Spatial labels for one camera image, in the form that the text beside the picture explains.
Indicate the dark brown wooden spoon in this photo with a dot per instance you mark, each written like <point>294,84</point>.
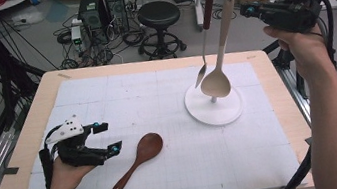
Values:
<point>149,148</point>

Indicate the white utensil rack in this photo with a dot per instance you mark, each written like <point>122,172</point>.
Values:
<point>213,111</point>

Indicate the grey tape piece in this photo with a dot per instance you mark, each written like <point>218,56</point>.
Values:
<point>9,171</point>
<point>308,141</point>

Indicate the black round stool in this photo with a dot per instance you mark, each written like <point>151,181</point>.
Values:
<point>158,13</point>

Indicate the small white device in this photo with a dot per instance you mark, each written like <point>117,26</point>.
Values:
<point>76,34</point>

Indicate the black computer tower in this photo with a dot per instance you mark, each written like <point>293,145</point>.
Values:
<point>90,15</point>
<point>116,8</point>

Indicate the white grid mat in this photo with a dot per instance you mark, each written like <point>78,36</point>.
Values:
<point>119,115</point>

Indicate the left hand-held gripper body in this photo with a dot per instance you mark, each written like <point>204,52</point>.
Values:
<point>77,153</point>

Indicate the person's left hand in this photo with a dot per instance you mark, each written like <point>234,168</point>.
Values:
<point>66,179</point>

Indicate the white flat board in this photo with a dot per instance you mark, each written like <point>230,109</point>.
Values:
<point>333,4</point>

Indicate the tan tape piece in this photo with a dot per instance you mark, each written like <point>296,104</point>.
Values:
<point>64,76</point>
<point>251,57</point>

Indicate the person's right hand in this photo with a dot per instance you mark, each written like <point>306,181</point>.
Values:
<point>308,50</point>

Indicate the light wooden ladle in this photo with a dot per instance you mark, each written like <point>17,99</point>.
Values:
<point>215,84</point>

